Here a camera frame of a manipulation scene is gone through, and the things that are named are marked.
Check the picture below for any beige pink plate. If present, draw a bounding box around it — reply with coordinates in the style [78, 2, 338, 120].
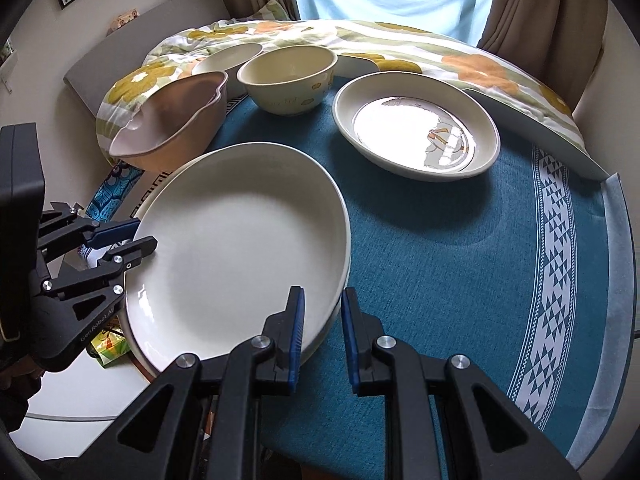
[108, 71, 230, 173]

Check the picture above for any cream bowl with printed side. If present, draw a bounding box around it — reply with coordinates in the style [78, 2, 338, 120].
[236, 46, 337, 115]

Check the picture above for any floral blanket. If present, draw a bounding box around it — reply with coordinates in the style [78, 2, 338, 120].
[95, 19, 586, 166]

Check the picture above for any plain white bowl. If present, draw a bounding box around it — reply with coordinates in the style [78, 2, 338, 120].
[191, 42, 264, 79]

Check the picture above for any green packet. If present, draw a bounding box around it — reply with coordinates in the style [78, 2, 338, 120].
[87, 330, 132, 368]

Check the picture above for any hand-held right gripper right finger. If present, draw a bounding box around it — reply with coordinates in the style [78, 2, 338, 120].
[341, 286, 583, 480]

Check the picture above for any grey cushion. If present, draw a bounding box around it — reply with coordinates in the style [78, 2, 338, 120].
[63, 0, 236, 116]

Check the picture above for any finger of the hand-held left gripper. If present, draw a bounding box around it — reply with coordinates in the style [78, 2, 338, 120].
[41, 201, 142, 262]
[39, 236, 159, 306]

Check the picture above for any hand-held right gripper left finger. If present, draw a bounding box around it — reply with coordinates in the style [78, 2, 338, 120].
[75, 285, 307, 480]

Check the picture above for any large white plate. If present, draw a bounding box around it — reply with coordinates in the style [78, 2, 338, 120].
[127, 142, 352, 377]
[124, 142, 352, 373]

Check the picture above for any cream plate with duck print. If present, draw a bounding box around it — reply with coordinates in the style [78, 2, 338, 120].
[332, 71, 502, 181]

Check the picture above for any teal patterned tablecloth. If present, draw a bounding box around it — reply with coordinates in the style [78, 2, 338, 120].
[85, 85, 640, 471]

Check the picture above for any green patterned pillow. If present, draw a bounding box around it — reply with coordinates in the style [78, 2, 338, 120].
[247, 0, 296, 23]

